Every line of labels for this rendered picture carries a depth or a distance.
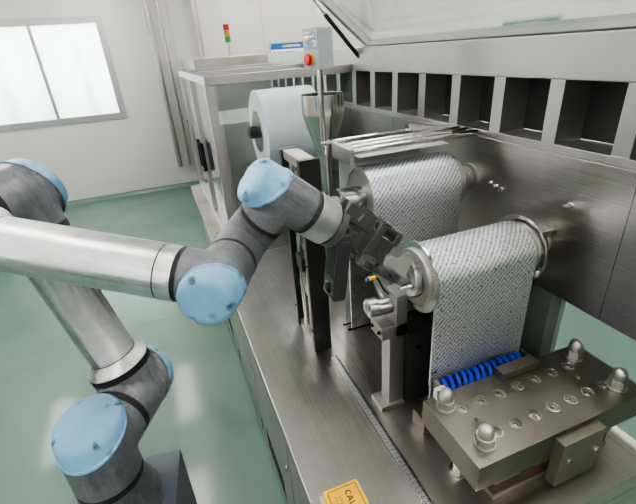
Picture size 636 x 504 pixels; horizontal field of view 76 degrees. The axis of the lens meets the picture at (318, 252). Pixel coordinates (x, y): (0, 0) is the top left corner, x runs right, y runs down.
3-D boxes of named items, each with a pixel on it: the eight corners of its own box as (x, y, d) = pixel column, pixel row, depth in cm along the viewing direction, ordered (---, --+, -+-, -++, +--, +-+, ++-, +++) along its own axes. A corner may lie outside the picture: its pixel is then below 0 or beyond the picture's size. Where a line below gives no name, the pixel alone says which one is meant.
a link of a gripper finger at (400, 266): (432, 267, 74) (399, 245, 69) (413, 293, 75) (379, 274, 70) (422, 259, 77) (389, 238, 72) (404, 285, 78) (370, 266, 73)
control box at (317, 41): (299, 70, 112) (296, 29, 108) (318, 68, 115) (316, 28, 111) (314, 70, 107) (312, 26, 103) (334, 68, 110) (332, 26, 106)
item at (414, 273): (398, 252, 80) (419, 275, 74) (407, 250, 80) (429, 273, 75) (394, 281, 84) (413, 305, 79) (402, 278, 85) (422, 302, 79)
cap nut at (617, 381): (601, 382, 81) (606, 365, 79) (614, 376, 82) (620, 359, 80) (619, 395, 78) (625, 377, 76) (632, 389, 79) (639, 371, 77)
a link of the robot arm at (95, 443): (55, 502, 70) (25, 448, 64) (100, 435, 82) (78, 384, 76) (121, 506, 68) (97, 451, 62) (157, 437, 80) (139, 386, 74)
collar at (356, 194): (332, 211, 100) (331, 185, 97) (355, 206, 102) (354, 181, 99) (343, 219, 95) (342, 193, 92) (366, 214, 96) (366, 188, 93)
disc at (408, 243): (393, 287, 90) (397, 227, 82) (395, 286, 90) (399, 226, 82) (433, 328, 78) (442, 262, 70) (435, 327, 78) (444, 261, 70)
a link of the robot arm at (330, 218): (303, 240, 61) (287, 222, 68) (326, 253, 64) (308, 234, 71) (331, 198, 60) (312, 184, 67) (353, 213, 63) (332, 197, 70)
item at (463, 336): (428, 384, 86) (433, 311, 77) (516, 352, 93) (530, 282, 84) (429, 386, 85) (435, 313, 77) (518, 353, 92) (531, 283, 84)
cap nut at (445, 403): (431, 402, 80) (433, 385, 78) (447, 396, 81) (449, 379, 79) (443, 416, 76) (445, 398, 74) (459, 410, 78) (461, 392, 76)
